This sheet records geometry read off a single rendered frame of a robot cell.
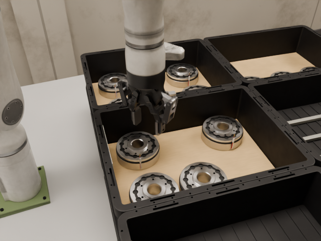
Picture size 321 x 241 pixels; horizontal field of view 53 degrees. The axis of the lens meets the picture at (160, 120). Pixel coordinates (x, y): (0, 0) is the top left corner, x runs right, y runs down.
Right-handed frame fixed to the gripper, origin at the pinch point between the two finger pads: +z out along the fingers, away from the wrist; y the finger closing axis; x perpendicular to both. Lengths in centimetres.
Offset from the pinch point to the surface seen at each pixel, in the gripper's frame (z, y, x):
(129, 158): 7.8, -1.8, -5.1
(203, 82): 11.5, -6.3, 37.9
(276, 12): 61, -44, 244
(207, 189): 1.1, 19.0, -7.8
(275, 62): 12, 8, 64
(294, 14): 66, -33, 262
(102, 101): 11.2, -25.4, 11.0
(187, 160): 11.1, 8.0, 4.6
